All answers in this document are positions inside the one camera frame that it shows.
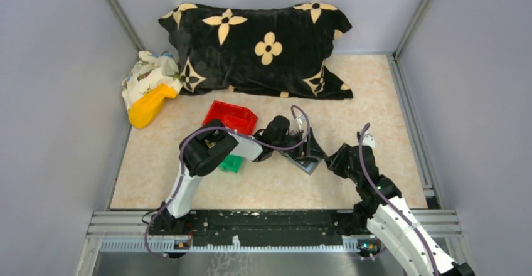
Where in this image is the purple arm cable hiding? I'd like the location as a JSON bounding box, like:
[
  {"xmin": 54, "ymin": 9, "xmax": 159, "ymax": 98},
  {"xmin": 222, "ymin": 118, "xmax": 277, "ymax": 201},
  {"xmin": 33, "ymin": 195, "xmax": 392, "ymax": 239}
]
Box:
[
  {"xmin": 144, "ymin": 105, "xmax": 312, "ymax": 260},
  {"xmin": 358, "ymin": 122, "xmax": 442, "ymax": 276}
]

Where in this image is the red plastic bin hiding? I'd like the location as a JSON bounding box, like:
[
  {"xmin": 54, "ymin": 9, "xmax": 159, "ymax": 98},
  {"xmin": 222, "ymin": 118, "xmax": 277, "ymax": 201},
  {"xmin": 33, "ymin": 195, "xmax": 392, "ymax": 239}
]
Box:
[{"xmin": 202, "ymin": 100, "xmax": 258, "ymax": 135}]

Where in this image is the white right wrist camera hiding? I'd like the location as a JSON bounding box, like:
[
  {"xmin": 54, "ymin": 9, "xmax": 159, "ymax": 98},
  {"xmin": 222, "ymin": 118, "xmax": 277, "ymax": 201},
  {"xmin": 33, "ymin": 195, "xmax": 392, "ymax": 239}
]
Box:
[{"xmin": 359, "ymin": 133, "xmax": 376, "ymax": 149}]

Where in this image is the black floral pillow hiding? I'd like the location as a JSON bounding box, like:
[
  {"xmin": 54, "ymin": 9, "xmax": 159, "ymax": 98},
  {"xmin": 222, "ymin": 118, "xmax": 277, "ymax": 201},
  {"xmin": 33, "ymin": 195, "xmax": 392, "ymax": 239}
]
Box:
[{"xmin": 158, "ymin": 2, "xmax": 353, "ymax": 100}]

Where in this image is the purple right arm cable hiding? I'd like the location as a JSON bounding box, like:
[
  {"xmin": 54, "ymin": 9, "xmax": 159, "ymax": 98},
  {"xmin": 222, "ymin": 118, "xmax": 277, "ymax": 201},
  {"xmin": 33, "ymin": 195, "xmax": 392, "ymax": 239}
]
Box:
[{"xmin": 358, "ymin": 122, "xmax": 442, "ymax": 276}]

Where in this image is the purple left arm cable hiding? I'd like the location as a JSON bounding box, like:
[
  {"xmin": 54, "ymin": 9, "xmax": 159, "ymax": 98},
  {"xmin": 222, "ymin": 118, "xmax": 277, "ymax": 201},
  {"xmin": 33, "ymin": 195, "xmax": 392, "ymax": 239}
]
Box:
[{"xmin": 144, "ymin": 105, "xmax": 312, "ymax": 260}]

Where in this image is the yellow and white cloth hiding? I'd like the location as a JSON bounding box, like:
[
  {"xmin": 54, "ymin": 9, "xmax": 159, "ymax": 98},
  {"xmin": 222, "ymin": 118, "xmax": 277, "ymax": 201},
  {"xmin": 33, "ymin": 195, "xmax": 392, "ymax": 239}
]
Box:
[{"xmin": 122, "ymin": 51, "xmax": 183, "ymax": 129}]

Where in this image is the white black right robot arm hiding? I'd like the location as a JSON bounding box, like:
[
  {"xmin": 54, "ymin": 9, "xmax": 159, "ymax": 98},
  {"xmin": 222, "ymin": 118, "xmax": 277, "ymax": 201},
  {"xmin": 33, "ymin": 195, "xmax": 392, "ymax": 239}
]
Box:
[{"xmin": 326, "ymin": 144, "xmax": 475, "ymax": 275}]

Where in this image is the green plastic bin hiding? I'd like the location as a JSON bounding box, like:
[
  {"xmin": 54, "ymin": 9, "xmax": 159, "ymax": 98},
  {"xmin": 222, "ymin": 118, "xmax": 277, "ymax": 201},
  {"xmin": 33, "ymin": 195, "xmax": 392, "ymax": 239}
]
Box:
[{"xmin": 219, "ymin": 155, "xmax": 244, "ymax": 173}]

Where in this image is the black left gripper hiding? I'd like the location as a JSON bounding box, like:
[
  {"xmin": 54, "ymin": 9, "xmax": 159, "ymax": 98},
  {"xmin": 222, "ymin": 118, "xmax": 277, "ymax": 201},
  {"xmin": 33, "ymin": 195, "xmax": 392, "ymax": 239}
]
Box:
[{"xmin": 272, "ymin": 127, "xmax": 327, "ymax": 162}]

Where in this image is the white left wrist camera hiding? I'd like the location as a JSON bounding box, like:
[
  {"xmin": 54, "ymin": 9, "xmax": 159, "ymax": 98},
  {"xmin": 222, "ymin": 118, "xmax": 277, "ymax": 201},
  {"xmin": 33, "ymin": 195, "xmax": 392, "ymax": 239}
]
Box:
[{"xmin": 289, "ymin": 115, "xmax": 308, "ymax": 135}]

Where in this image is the aluminium frame rail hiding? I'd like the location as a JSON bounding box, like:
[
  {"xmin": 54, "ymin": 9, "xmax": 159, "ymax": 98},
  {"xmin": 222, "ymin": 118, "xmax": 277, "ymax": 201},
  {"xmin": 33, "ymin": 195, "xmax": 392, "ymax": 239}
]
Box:
[{"xmin": 87, "ymin": 210, "xmax": 462, "ymax": 254}]

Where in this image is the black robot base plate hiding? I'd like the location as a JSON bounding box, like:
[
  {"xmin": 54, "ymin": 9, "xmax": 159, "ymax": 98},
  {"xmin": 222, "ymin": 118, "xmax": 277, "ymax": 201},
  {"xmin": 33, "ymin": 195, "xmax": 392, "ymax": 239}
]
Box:
[{"xmin": 148, "ymin": 198, "xmax": 396, "ymax": 260}]

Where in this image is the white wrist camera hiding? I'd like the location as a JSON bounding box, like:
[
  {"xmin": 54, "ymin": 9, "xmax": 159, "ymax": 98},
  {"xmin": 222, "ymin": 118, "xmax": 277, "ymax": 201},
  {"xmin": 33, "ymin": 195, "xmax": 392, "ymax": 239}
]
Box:
[
  {"xmin": 359, "ymin": 133, "xmax": 376, "ymax": 149},
  {"xmin": 289, "ymin": 115, "xmax": 308, "ymax": 135}
]

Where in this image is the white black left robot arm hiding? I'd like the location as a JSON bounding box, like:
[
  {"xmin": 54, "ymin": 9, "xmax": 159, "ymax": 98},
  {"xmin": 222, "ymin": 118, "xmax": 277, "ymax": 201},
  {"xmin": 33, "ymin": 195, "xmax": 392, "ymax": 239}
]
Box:
[{"xmin": 161, "ymin": 114, "xmax": 327, "ymax": 235}]

